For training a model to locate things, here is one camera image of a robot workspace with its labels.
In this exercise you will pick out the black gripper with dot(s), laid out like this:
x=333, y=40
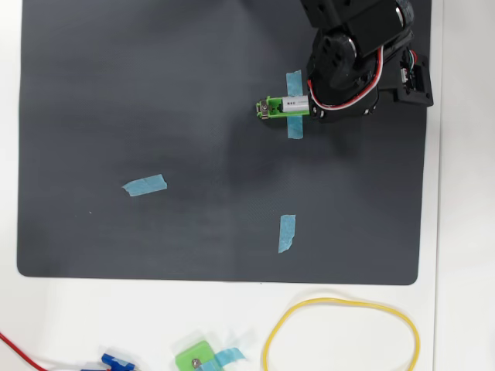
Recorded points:
x=337, y=113

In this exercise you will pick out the white cylindrical battery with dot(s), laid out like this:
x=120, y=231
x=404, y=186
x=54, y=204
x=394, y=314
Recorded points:
x=295, y=103

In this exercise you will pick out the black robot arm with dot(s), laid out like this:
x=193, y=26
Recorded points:
x=348, y=15

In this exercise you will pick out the green battery holder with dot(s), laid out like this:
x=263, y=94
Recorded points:
x=270, y=110

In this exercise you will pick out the long blue tape strip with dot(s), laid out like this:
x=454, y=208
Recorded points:
x=294, y=83

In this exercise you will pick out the short blue tape strip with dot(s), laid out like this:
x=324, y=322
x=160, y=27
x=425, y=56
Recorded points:
x=286, y=233

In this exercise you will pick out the blue tape strip torn end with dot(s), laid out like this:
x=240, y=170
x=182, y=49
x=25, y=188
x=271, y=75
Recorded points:
x=146, y=185

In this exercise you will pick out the dark grey work mat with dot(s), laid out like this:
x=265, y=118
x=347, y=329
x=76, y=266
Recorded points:
x=116, y=96

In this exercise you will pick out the yellow rubber band loop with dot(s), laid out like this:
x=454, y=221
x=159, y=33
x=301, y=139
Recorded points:
x=278, y=324

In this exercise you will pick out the blue tape on green block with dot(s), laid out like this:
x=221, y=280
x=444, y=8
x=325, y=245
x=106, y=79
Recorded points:
x=230, y=354

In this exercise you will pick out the green block with screw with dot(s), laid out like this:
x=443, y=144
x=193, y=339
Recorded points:
x=189, y=355

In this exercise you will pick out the blue plastic connector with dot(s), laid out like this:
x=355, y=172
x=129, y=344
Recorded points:
x=112, y=361

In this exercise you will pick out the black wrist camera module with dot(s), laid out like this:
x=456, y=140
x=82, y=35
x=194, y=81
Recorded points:
x=415, y=92

